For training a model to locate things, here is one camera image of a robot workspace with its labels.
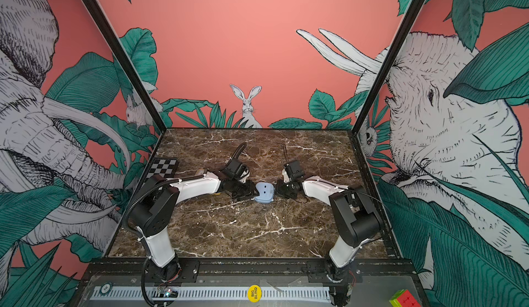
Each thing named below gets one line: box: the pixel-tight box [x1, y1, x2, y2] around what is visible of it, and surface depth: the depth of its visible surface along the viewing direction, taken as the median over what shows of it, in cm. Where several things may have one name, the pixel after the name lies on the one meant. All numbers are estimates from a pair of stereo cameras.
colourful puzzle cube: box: [389, 289, 422, 307], surface depth 67 cm
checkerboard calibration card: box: [146, 157, 178, 179], surface depth 101 cm
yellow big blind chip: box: [247, 284, 262, 303], surface depth 71 cm
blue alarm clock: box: [254, 181, 275, 204], surface depth 93 cm
